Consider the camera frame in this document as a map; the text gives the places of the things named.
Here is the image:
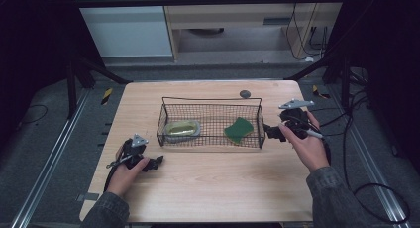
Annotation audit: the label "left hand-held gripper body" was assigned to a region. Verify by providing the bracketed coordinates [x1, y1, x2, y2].
[120, 133, 150, 171]

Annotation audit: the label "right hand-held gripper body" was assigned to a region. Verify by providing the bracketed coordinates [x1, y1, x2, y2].
[278, 99, 315, 138]

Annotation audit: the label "yellow and green sponge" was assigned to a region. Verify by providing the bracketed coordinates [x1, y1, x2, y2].
[224, 117, 256, 145]

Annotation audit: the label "green oval soap dish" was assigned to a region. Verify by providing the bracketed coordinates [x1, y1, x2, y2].
[162, 119, 202, 144]

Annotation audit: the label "black wire mesh basket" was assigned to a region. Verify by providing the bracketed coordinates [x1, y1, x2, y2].
[156, 96, 266, 151]

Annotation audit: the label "person's left hand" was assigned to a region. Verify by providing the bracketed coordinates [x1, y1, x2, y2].
[106, 145, 152, 199]

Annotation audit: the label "person's right hand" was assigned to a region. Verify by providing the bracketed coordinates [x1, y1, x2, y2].
[278, 111, 331, 173]

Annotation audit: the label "yellow and black tape strip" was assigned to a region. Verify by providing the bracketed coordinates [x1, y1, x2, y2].
[100, 87, 114, 106]
[311, 84, 332, 100]

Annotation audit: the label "black metal stand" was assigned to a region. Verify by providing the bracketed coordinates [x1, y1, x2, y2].
[64, 53, 133, 121]
[283, 51, 355, 114]

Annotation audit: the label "grey tape piece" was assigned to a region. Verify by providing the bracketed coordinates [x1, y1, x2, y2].
[76, 192, 100, 202]

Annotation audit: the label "dark curtain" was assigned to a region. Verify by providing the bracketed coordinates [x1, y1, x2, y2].
[0, 0, 107, 150]
[325, 0, 420, 176]

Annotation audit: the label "light wooden desk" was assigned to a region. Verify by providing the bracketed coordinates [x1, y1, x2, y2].
[159, 0, 347, 62]

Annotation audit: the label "white cabinet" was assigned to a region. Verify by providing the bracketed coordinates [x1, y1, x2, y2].
[70, 0, 174, 59]

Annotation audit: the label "left hand-held gripper cable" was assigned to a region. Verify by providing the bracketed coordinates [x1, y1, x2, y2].
[103, 155, 134, 193]

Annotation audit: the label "hand-held gripper cable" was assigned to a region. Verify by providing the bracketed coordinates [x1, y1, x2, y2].
[305, 128, 332, 167]
[103, 155, 134, 193]

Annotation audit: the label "right hand-held gripper cable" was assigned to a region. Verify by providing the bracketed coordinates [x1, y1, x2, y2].
[305, 128, 332, 167]

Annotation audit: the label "black looped floor cable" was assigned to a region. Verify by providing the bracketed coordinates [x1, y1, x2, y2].
[310, 88, 411, 225]

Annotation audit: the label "aluminium floor rail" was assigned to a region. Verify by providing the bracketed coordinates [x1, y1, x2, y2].
[330, 88, 413, 228]
[9, 88, 91, 228]

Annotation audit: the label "black cables under desk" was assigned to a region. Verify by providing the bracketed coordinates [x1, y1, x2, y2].
[284, 2, 329, 61]

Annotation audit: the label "thin black floor cable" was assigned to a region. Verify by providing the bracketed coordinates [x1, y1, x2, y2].
[20, 103, 50, 126]

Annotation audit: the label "black horizontal frame bar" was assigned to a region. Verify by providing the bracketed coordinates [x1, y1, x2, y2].
[73, 0, 347, 9]

